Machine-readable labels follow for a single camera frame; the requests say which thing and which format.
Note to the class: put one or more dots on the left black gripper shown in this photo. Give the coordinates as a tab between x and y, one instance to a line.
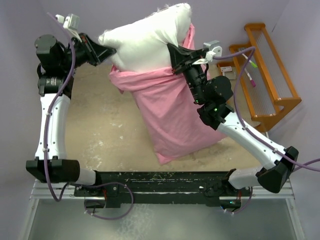
95	53

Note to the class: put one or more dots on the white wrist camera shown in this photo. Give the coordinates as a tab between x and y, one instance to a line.
214	50
70	22

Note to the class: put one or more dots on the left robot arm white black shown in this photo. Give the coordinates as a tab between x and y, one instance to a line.
58	64

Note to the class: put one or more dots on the white pillow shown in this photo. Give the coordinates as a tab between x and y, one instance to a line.
141	46

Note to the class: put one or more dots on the green-capped white marker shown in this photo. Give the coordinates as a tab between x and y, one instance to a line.
249	61

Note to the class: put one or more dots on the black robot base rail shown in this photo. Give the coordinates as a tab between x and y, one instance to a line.
209	188

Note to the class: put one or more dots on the aluminium frame rail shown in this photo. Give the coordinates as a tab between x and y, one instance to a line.
41	191

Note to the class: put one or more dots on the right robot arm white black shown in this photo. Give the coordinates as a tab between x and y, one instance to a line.
277	162

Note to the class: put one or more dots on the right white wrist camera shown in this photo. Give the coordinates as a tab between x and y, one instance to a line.
214	50

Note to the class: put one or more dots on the grey flat tray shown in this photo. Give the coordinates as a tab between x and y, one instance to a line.
230	75

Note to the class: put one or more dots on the white red label card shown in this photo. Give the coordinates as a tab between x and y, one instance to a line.
226	69

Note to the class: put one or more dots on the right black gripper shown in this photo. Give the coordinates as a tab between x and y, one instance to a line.
177	55

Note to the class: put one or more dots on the pink rose-patterned pillowcase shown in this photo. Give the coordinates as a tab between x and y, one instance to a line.
167	108

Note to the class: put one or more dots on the magenta-capped white marker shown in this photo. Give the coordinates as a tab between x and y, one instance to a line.
250	78

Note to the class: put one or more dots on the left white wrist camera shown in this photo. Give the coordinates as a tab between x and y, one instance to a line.
70	22

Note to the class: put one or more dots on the orange wooden stepped rack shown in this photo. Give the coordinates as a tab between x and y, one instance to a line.
274	95

